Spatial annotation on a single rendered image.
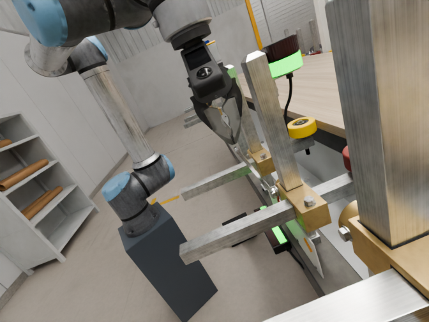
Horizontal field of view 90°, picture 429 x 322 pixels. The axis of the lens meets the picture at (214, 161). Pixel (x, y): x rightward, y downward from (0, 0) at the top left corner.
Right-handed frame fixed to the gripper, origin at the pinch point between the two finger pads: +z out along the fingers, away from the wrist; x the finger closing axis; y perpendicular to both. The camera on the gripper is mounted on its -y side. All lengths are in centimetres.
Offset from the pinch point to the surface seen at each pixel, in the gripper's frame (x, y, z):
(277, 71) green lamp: -10.5, -4.0, -9.0
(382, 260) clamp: -5.4, -28.4, 5.3
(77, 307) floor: 149, 81, 101
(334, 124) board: -26.7, 10.0, 11.0
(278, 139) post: -7.6, -3.6, 2.4
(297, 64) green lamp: -13.6, -4.7, -8.9
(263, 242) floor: 0, 69, 101
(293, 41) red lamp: -14.0, -4.5, -12.3
